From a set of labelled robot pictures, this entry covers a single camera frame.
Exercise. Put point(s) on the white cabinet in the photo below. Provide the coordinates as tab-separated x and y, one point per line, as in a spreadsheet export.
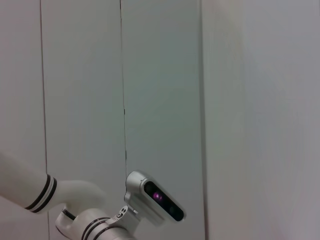
150	87

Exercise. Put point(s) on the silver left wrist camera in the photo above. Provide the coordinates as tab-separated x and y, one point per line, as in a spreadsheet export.
155	197

